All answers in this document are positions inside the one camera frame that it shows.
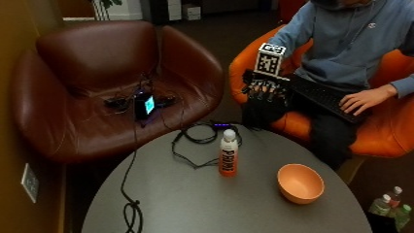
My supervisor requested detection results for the white cardboard box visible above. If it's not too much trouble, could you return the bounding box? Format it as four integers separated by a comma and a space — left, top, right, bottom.
181, 3, 204, 21

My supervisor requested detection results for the black keyboard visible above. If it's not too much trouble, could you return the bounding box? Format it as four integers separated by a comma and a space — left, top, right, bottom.
287, 73, 373, 124

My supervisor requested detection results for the green drink bottle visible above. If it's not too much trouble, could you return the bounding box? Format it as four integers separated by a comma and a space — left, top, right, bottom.
391, 203, 414, 231

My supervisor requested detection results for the red drink bottle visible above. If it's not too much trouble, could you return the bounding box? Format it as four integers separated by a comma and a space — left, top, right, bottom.
386, 185, 403, 209

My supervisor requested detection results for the white wall socket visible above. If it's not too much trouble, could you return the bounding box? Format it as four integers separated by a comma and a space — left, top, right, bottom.
20, 162, 41, 204

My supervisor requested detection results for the red chair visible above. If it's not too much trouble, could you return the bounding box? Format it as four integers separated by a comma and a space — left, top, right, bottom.
277, 0, 307, 24

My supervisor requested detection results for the brown leather armchair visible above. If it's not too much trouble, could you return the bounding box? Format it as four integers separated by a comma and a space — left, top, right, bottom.
10, 19, 225, 164

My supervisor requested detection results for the clear bottle with white cap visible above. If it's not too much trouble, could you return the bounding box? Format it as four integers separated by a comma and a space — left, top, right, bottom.
367, 193, 393, 217

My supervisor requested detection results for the coiled black cable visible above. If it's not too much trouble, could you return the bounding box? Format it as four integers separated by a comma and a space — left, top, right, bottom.
170, 120, 243, 170

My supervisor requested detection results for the black adapter box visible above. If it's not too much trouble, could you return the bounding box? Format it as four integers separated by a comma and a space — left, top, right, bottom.
102, 96, 132, 110

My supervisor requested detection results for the black device with lit screen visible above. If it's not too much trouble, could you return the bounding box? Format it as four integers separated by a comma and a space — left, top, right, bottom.
133, 91, 158, 121

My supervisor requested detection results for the white marker cube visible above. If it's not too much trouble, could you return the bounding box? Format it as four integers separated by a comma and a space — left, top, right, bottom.
253, 42, 287, 78

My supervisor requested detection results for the white cabinet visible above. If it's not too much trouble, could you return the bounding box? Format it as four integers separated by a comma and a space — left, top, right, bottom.
148, 0, 184, 22

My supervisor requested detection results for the orange bottle with white cap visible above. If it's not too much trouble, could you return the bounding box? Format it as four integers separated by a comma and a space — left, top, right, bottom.
217, 128, 239, 178

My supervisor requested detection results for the black hub with purple light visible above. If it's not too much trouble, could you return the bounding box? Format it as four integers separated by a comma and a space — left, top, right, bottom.
210, 121, 234, 130

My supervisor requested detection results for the the person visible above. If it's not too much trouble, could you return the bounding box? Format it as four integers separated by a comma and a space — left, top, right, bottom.
242, 0, 414, 171

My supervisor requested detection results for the long black cable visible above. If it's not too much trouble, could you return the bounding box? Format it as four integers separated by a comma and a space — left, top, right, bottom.
118, 118, 145, 233

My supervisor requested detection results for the orange bowl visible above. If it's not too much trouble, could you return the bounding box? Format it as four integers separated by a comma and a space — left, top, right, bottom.
275, 163, 326, 206

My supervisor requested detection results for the orange armchair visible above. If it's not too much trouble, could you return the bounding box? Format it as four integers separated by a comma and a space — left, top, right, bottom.
227, 24, 414, 159

